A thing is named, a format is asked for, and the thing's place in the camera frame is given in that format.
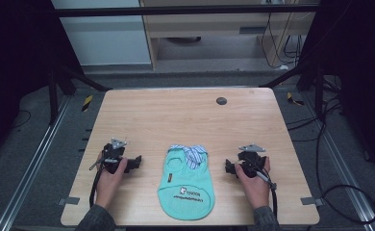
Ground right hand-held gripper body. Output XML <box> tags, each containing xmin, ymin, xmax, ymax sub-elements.
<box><xmin>237</xmin><ymin>142</ymin><xmax>268</xmax><ymax>179</ymax></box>

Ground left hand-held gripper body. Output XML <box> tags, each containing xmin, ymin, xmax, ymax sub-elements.
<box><xmin>102</xmin><ymin>138</ymin><xmax>130</xmax><ymax>175</ymax></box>

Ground person's left hand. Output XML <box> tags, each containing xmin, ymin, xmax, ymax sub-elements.
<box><xmin>94</xmin><ymin>151</ymin><xmax>130</xmax><ymax>210</ymax></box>

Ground person's right hand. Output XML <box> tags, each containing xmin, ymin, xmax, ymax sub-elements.
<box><xmin>234</xmin><ymin>156</ymin><xmax>272</xmax><ymax>210</ymax></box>

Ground teal pet shirt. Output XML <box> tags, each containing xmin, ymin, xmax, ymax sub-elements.
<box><xmin>157</xmin><ymin>143</ymin><xmax>216</xmax><ymax>222</ymax></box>

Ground yellow black striped tape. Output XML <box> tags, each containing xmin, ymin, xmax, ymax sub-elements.
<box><xmin>81</xmin><ymin>94</ymin><xmax>94</xmax><ymax>113</ymax></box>
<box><xmin>286</xmin><ymin>91</ymin><xmax>306</xmax><ymax>107</ymax></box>

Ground grey tape piece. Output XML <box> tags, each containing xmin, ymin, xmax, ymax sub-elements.
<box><xmin>57</xmin><ymin>196</ymin><xmax>81</xmax><ymax>207</ymax></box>
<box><xmin>300</xmin><ymin>196</ymin><xmax>324</xmax><ymax>207</ymax></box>

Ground black metal stand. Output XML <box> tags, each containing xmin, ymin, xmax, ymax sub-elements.
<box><xmin>46</xmin><ymin>63</ymin><xmax>114</xmax><ymax>127</ymax></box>
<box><xmin>258</xmin><ymin>59</ymin><xmax>326</xmax><ymax>121</ymax></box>

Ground white cabinet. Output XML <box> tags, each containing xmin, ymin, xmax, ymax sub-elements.
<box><xmin>50</xmin><ymin>0</ymin><xmax>153</xmax><ymax>67</ymax></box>

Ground dark curtain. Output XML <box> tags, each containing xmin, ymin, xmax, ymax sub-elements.
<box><xmin>0</xmin><ymin>0</ymin><xmax>81</xmax><ymax>162</ymax></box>
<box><xmin>297</xmin><ymin>0</ymin><xmax>375</xmax><ymax>181</ymax></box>

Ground light wooden desk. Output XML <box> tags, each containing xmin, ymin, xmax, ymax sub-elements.
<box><xmin>138</xmin><ymin>0</ymin><xmax>320</xmax><ymax>70</ymax></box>

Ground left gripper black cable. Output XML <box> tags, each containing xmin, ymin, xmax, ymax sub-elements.
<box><xmin>88</xmin><ymin>157</ymin><xmax>120</xmax><ymax>210</ymax></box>

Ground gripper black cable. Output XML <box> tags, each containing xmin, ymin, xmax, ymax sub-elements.
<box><xmin>88</xmin><ymin>157</ymin><xmax>120</xmax><ymax>210</ymax></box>
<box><xmin>254</xmin><ymin>159</ymin><xmax>280</xmax><ymax>219</ymax></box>

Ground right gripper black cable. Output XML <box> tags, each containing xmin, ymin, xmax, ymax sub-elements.
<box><xmin>254</xmin><ymin>159</ymin><xmax>280</xmax><ymax>219</ymax></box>

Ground black floor cable loop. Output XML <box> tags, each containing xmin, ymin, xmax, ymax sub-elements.
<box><xmin>286</xmin><ymin>94</ymin><xmax>375</xmax><ymax>225</ymax></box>

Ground metal floor rail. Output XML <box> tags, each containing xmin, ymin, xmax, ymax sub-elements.
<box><xmin>300</xmin><ymin>92</ymin><xmax>375</xmax><ymax>231</ymax></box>
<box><xmin>0</xmin><ymin>95</ymin><xmax>72</xmax><ymax>231</ymax></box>

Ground thin black floor cable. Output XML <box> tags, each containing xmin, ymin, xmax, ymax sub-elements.
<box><xmin>12</xmin><ymin>109</ymin><xmax>33</xmax><ymax>131</ymax></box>

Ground black hanging cables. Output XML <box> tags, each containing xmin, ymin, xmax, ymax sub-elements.
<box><xmin>260</xmin><ymin>0</ymin><xmax>307</xmax><ymax>71</ymax></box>

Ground black horizontal frame bar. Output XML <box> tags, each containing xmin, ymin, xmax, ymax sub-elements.
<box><xmin>46</xmin><ymin>3</ymin><xmax>323</xmax><ymax>19</ymax></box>

